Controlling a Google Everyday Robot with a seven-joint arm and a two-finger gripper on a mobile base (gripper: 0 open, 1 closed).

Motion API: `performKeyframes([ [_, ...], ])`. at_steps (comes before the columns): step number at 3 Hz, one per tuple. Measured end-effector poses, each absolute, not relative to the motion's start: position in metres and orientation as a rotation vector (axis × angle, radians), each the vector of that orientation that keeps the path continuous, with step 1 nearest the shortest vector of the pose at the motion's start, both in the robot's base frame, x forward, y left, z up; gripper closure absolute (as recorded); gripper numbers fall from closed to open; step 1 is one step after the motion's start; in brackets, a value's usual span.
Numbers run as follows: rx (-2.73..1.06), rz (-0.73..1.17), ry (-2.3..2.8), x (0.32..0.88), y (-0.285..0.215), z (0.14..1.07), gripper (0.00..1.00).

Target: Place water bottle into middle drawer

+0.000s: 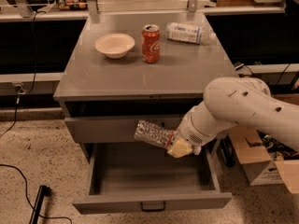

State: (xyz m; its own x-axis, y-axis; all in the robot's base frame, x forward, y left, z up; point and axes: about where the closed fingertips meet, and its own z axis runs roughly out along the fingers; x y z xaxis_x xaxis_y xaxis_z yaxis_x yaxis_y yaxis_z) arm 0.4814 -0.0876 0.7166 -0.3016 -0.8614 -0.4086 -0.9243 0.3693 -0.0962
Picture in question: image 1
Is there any open cardboard box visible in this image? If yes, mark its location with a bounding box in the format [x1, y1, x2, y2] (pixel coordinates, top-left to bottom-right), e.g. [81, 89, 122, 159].
[228, 94, 299, 194]

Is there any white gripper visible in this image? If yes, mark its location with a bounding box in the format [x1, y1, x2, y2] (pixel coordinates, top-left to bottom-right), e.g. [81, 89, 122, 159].
[167, 114, 216, 158]

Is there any clear plastic water bottle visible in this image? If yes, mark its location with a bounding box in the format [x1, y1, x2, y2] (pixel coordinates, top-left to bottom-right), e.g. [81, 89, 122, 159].
[134, 119, 202, 156]

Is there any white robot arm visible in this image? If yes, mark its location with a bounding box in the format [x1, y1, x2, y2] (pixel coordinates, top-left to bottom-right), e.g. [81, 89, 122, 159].
[168, 77, 299, 158]

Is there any grey closed upper drawer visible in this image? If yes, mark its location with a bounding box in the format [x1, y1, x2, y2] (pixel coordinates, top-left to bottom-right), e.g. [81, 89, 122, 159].
[64, 115, 183, 144]

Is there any white paper bowl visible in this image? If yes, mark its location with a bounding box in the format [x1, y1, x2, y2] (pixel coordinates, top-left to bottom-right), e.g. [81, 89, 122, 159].
[94, 34, 135, 59]

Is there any black hanging wall cable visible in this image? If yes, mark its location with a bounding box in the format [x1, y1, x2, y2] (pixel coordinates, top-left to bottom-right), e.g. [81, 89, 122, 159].
[0, 10, 48, 138]

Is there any black floor cable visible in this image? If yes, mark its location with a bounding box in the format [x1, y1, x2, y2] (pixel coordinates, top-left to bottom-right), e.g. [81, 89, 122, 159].
[0, 163, 73, 224]

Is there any grey open lower drawer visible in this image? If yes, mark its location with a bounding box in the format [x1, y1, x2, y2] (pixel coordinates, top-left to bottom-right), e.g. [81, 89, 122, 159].
[73, 142, 232, 215]

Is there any black bar on floor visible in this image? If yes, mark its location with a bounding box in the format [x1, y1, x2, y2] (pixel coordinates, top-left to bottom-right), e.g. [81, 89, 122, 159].
[29, 185, 50, 224]

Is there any grey metal drawer cabinet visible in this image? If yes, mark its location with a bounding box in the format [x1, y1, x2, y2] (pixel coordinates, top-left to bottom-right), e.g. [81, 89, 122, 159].
[52, 11, 249, 161]

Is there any grey left shelf post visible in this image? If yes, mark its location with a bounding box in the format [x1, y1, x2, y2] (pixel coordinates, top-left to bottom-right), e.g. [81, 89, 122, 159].
[15, 0, 33, 18]

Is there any orange soda can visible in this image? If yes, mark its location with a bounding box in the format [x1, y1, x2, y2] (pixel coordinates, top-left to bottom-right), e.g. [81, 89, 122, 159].
[141, 24, 160, 63]

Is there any grey middle shelf post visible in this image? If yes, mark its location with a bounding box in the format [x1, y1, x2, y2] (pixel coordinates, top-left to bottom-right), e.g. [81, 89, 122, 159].
[87, 0, 99, 23]

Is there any wall power outlet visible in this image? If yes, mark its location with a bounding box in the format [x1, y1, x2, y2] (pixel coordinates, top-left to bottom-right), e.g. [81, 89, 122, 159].
[13, 82, 26, 95]

